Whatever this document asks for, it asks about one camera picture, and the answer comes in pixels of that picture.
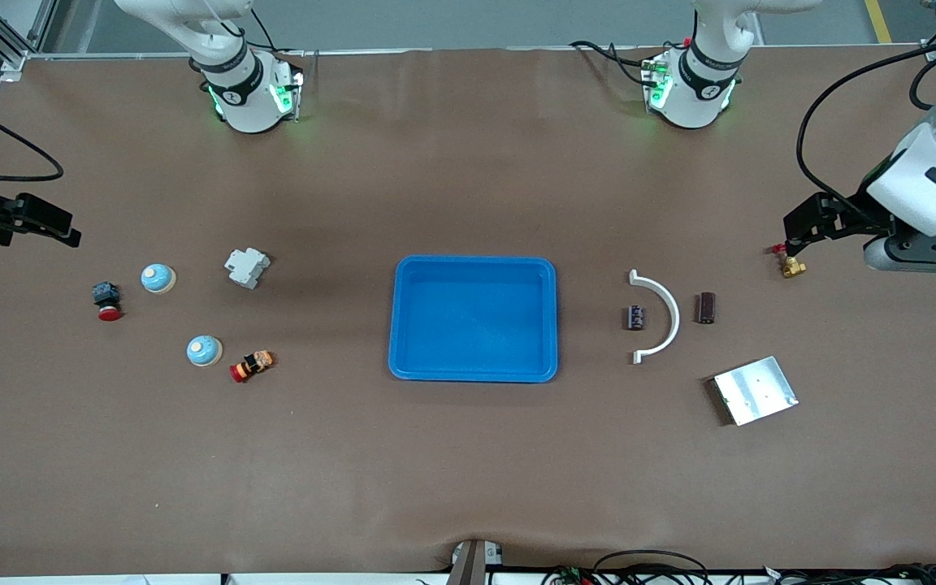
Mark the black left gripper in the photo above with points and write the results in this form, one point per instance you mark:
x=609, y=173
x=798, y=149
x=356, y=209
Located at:
x=851, y=218

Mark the blue bell white button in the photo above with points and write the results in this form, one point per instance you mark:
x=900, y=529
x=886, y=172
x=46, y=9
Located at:
x=158, y=279

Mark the dark brown electrolytic capacitor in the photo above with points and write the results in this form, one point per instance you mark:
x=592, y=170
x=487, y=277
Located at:
x=706, y=309

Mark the black printed electrolytic capacitor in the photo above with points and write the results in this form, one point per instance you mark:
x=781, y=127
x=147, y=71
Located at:
x=637, y=318

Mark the blue bell tan button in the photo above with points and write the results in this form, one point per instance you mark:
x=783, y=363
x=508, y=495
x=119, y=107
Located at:
x=203, y=350

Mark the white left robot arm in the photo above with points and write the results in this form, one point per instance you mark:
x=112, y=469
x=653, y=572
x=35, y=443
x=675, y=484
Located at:
x=923, y=179

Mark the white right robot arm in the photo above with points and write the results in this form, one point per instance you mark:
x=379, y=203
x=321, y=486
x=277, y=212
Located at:
x=244, y=106

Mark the blue plastic tray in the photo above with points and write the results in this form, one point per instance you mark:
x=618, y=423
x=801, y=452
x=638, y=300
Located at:
x=472, y=325

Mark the red mushroom pushbutton blue base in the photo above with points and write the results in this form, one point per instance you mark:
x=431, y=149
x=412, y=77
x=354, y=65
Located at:
x=106, y=296

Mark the white curved plastic clamp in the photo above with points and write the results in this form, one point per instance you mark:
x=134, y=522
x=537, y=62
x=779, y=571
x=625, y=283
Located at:
x=675, y=318

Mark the silver metal plate module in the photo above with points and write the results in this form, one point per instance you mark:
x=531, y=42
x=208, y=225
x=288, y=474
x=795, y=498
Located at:
x=756, y=392

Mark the white circuit breaker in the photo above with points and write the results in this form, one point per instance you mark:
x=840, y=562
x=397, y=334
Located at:
x=245, y=268

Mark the red emergency stop orange base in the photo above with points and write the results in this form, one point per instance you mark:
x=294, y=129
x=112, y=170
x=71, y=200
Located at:
x=253, y=365

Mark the brown table mat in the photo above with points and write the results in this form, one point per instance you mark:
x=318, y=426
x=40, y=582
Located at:
x=468, y=471

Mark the grey table edge clamp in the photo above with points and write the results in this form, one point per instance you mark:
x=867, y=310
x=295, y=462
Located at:
x=472, y=565

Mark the aluminium frame profile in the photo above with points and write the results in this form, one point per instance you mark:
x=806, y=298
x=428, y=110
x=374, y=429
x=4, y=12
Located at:
x=6, y=36

